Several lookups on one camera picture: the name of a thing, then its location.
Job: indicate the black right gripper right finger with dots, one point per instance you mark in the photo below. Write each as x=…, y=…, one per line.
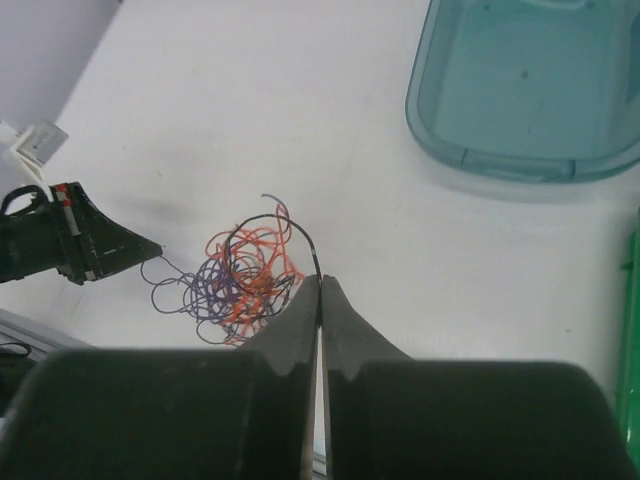
x=390, y=416

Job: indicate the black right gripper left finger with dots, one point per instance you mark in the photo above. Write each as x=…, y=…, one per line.
x=246, y=413

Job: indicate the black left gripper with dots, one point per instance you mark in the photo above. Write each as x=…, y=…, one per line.
x=69, y=235

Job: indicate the green plastic tray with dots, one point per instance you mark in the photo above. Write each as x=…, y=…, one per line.
x=627, y=390

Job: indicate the teal transparent plastic bin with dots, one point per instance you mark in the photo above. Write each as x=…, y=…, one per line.
x=530, y=91

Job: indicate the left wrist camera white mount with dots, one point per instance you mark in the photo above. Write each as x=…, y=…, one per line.
x=27, y=150

